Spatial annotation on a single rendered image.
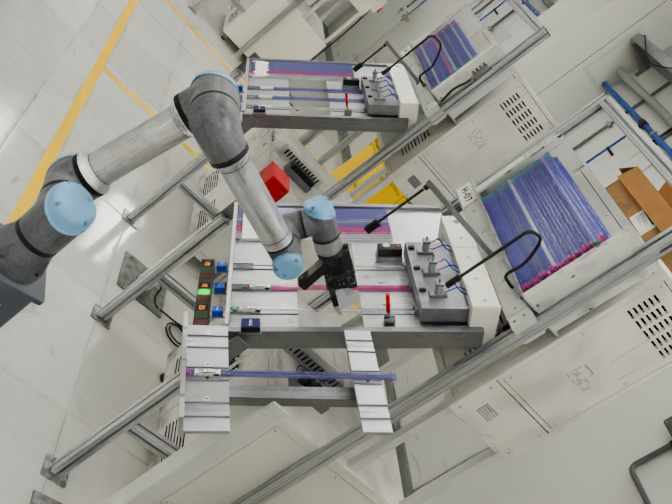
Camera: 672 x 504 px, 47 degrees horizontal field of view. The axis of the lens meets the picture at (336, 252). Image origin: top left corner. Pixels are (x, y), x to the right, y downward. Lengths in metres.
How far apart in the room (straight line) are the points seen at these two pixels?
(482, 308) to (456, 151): 1.47
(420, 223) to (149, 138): 1.11
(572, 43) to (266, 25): 2.53
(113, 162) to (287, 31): 4.83
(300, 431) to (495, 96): 1.75
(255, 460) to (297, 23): 4.71
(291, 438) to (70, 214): 0.98
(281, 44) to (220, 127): 4.98
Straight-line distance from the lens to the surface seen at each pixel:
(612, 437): 3.75
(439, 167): 3.55
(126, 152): 1.90
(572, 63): 5.44
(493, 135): 3.53
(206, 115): 1.73
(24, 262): 1.91
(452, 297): 2.21
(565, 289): 2.15
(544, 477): 3.81
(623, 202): 2.79
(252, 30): 6.65
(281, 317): 2.18
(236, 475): 2.51
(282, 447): 2.42
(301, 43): 6.68
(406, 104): 3.41
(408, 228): 2.62
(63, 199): 1.84
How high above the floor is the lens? 1.71
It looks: 18 degrees down
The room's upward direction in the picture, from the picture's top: 54 degrees clockwise
